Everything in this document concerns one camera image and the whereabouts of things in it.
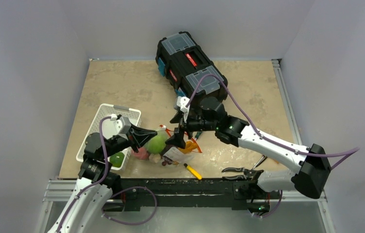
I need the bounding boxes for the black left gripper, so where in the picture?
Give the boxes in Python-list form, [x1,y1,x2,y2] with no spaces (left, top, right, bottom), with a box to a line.
[101,122,156,159]

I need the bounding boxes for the pink peach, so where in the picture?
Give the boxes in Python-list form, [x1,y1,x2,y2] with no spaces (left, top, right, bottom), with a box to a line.
[133,147,150,160]

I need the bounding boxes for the clear zip bag orange zipper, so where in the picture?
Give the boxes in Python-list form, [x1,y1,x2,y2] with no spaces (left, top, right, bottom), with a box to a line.
[131,125,200,167]

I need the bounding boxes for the red grape bunch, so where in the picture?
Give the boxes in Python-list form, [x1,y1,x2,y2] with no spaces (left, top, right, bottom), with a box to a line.
[161,156,179,166]

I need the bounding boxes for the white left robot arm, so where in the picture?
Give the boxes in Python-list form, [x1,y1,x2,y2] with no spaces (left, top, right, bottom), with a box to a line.
[49,124,157,233]

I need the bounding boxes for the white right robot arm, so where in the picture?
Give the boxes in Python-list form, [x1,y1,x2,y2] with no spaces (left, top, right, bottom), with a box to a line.
[166,97,331,199]

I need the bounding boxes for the white garlic bulb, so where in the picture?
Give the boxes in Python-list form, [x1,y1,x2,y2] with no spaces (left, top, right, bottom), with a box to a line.
[149,154,161,164]

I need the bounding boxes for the white plastic basket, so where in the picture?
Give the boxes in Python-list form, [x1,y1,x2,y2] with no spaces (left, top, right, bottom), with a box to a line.
[76,103,141,162]

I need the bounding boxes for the green bell pepper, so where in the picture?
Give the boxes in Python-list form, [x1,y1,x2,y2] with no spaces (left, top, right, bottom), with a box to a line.
[108,151,125,168]

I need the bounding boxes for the black toolbox clear lids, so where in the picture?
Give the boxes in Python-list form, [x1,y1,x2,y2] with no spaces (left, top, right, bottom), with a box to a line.
[155,32,228,98]

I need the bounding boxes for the black pliers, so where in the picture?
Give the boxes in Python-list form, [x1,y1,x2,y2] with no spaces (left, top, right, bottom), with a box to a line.
[222,167,263,181]

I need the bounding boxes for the orange black screwdriver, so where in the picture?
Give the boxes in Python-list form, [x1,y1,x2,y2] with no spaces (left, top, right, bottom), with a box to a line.
[252,155,267,170]

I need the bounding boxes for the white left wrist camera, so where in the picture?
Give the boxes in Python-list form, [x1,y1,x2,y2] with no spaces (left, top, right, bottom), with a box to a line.
[110,114,132,135]

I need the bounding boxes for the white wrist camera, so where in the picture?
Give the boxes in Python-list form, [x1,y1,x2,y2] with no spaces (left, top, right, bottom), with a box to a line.
[175,96,190,113]
[110,114,132,135]

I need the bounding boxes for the green handled screwdriver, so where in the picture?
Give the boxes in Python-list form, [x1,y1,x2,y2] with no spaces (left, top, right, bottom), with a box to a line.
[194,131,202,140]

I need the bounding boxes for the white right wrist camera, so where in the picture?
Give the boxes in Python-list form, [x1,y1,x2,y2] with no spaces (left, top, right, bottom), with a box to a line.
[175,96,190,113]

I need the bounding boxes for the yellow handled screwdriver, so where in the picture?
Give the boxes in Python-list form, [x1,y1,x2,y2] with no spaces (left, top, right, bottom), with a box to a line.
[184,163,202,180]

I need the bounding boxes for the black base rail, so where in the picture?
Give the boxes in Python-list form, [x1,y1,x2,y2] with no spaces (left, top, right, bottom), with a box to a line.
[100,177,281,213]

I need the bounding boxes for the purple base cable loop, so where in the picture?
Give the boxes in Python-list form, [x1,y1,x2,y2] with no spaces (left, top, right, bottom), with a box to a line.
[101,185,158,226]

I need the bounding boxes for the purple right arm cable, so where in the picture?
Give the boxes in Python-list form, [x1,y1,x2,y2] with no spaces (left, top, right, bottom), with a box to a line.
[185,74,360,170]

